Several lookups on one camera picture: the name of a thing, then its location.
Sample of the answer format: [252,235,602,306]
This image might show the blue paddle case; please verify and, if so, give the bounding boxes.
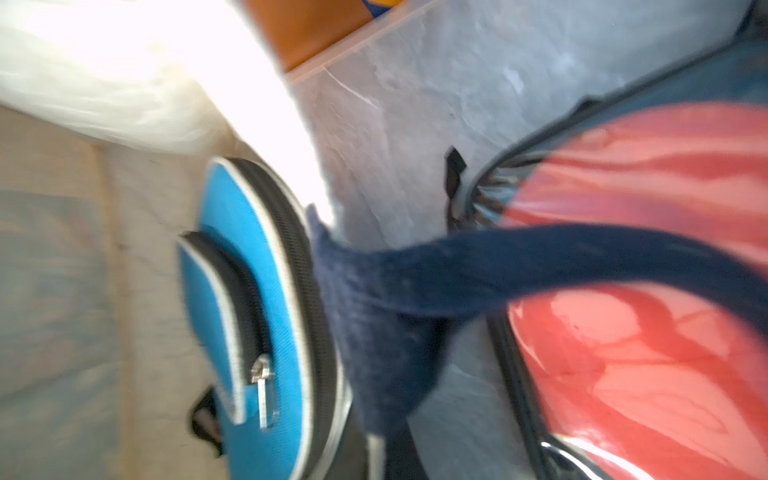
[177,158,352,479]

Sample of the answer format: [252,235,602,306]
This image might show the cream canvas tote bag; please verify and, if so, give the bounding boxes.
[0,0,768,480]

